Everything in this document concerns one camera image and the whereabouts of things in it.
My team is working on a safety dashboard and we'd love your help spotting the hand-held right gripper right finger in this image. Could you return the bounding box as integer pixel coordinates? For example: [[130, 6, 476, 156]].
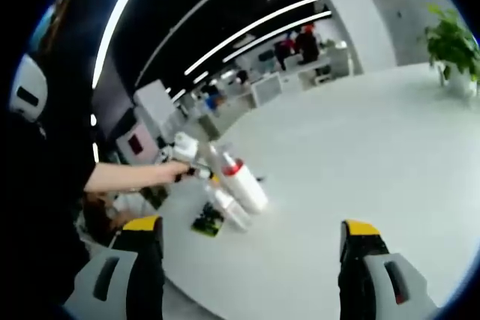
[[337, 218, 438, 320]]

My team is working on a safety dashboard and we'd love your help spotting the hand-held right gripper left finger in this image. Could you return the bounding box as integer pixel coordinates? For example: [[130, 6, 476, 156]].
[[63, 214, 166, 320]]

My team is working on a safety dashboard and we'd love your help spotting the white skincare bottle red collar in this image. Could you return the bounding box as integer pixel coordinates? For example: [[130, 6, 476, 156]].
[[220, 153, 270, 215]]

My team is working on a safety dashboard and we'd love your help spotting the white skincare tube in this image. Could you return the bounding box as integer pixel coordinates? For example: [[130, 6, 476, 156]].
[[207, 184, 253, 232]]

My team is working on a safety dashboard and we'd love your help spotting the person's left hand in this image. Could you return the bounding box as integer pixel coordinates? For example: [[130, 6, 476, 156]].
[[163, 160, 191, 185]]

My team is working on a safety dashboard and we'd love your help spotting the green foil packet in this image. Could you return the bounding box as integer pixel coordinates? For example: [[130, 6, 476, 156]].
[[190, 202, 226, 238]]

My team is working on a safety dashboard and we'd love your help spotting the large standing display screen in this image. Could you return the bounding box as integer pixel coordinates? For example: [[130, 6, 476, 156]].
[[115, 124, 148, 166]]

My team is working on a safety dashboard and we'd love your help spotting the dark hanging screen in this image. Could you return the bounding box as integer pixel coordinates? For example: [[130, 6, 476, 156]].
[[91, 53, 137, 141]]

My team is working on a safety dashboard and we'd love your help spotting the white backed office chair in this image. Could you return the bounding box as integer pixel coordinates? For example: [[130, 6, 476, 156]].
[[250, 73, 284, 106]]

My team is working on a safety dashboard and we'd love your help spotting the person's dark clothing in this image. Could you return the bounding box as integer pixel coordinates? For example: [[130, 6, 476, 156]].
[[0, 0, 101, 298]]

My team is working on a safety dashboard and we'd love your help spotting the ceiling light strip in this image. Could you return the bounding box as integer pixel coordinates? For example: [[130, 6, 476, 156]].
[[222, 10, 334, 64], [91, 0, 159, 89], [183, 0, 324, 76]]

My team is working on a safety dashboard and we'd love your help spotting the white worn device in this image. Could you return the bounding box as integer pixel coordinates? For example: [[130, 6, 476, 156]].
[[9, 53, 50, 124]]

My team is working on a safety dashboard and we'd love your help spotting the potted green plant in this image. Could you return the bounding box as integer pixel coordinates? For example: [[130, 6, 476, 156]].
[[417, 3, 480, 97]]

